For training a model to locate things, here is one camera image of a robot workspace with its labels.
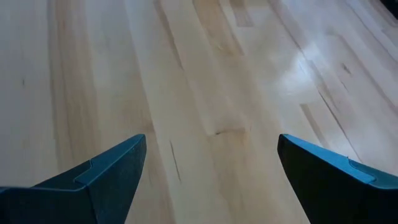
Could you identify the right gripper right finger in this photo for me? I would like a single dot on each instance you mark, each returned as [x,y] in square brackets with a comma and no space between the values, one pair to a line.
[342,199]

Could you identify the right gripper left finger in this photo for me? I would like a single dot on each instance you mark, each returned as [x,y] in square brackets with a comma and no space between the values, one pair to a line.
[62,202]

